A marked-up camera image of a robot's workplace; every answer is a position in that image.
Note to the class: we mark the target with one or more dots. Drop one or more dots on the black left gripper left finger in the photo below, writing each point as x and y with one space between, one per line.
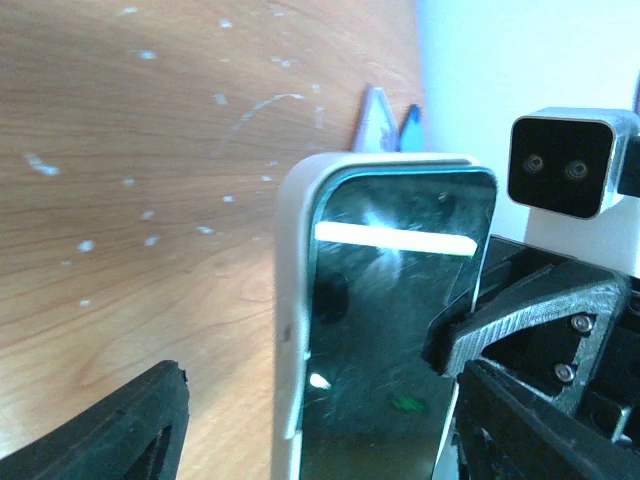
136 432

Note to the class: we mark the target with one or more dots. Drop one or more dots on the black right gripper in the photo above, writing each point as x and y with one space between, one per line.
566 329

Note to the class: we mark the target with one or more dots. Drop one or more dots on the teal green phone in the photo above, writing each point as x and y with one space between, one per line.
391 250

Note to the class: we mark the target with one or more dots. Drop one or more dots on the lavender phone case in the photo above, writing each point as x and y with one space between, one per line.
377 129

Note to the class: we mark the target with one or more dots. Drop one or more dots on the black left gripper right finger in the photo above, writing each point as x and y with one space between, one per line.
509 432

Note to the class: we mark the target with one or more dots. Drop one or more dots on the blue phone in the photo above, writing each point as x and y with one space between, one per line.
411 138

